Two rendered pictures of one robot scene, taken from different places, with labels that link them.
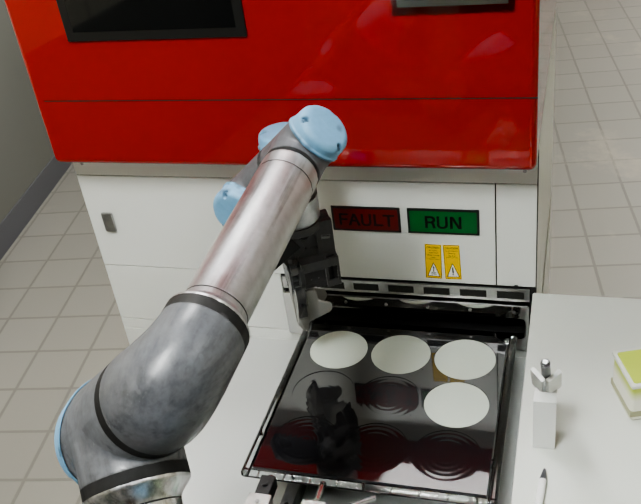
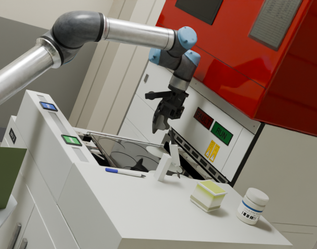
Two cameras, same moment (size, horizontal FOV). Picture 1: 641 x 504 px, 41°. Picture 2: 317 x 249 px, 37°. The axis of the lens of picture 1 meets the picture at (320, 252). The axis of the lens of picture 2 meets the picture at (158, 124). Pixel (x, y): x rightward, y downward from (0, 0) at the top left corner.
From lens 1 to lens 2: 111 cm
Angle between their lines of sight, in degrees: 35
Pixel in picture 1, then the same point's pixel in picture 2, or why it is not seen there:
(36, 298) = not seen: hidden behind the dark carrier
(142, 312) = (131, 118)
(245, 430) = not seen: hidden behind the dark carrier
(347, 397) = (138, 153)
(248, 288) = (115, 27)
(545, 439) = (157, 174)
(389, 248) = (202, 135)
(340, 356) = (155, 152)
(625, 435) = (181, 198)
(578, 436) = (169, 186)
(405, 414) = (144, 166)
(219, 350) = (90, 22)
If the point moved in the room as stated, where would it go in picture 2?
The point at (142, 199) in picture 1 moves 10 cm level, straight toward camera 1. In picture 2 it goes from (158, 74) to (149, 74)
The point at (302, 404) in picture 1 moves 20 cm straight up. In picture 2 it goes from (125, 144) to (145, 99)
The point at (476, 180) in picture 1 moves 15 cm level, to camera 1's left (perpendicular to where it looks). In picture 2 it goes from (239, 121) to (208, 103)
